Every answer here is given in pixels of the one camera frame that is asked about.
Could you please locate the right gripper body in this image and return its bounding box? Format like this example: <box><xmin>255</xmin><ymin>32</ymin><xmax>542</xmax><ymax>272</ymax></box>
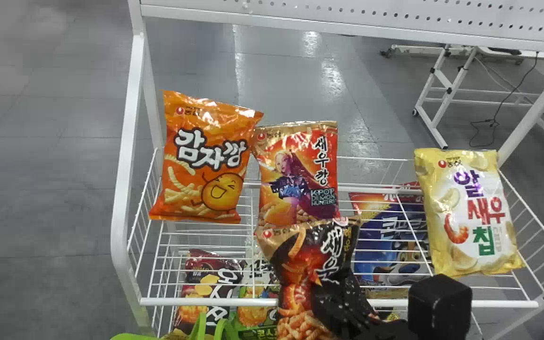
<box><xmin>347</xmin><ymin>318</ymin><xmax>412</xmax><ymax>340</ymax></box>

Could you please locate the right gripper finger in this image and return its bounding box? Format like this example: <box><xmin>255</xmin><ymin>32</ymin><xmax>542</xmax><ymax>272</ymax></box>
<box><xmin>311</xmin><ymin>268</ymin><xmax>379</xmax><ymax>339</ymax></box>

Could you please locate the blue snack packet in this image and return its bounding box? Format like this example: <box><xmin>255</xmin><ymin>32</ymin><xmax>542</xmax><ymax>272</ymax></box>
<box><xmin>348</xmin><ymin>181</ymin><xmax>432</xmax><ymax>299</ymax></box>

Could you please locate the black and green snack packet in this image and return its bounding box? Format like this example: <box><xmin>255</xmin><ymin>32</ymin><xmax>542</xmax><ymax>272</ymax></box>
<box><xmin>236</xmin><ymin>259</ymin><xmax>283</xmax><ymax>340</ymax></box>

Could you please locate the dark red snack packet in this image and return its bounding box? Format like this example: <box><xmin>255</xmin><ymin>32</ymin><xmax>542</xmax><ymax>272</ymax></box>
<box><xmin>172</xmin><ymin>249</ymin><xmax>248</xmax><ymax>337</ymax></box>

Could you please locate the yellow snack packet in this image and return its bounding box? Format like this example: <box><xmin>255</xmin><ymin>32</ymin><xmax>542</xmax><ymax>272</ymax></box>
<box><xmin>414</xmin><ymin>148</ymin><xmax>526</xmax><ymax>278</ymax></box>

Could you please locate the orange snack packet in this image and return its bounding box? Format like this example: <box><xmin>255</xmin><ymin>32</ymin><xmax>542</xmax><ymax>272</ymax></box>
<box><xmin>148</xmin><ymin>90</ymin><xmax>264</xmax><ymax>224</ymax></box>

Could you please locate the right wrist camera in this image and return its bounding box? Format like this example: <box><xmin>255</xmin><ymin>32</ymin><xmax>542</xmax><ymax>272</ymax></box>
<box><xmin>408</xmin><ymin>273</ymin><xmax>473</xmax><ymax>340</ymax></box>

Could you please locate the white wheeled frame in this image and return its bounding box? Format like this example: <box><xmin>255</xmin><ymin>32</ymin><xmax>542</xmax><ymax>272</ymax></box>
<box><xmin>380</xmin><ymin>43</ymin><xmax>544</xmax><ymax>162</ymax></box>

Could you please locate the black cable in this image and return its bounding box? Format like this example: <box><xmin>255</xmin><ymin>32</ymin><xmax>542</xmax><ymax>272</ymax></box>
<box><xmin>468</xmin><ymin>51</ymin><xmax>540</xmax><ymax>149</ymax></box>

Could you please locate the white wire rack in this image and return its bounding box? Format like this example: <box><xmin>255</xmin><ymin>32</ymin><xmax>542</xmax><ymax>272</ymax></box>
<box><xmin>110</xmin><ymin>0</ymin><xmax>544</xmax><ymax>340</ymax></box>

